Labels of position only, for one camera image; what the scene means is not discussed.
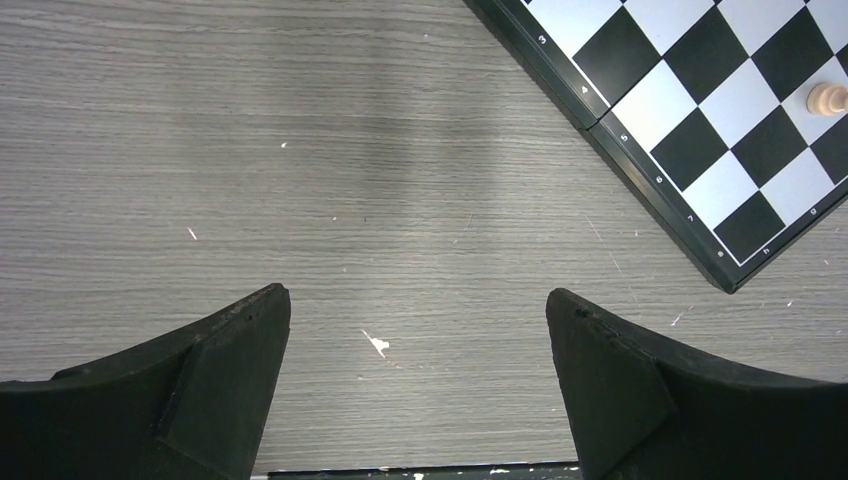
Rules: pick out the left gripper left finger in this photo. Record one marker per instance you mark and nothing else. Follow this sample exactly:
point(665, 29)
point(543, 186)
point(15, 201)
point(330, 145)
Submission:
point(189, 404)

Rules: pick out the light chess piece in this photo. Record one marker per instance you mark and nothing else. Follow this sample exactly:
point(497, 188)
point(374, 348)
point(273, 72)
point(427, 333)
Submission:
point(827, 99)

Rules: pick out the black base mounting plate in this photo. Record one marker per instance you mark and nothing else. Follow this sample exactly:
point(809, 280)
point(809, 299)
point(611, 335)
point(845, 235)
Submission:
point(509, 471)

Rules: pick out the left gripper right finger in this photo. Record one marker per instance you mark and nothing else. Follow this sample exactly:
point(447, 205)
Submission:
point(641, 405)

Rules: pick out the black white chess board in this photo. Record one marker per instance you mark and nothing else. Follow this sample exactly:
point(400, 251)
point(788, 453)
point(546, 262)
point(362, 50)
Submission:
point(700, 108)

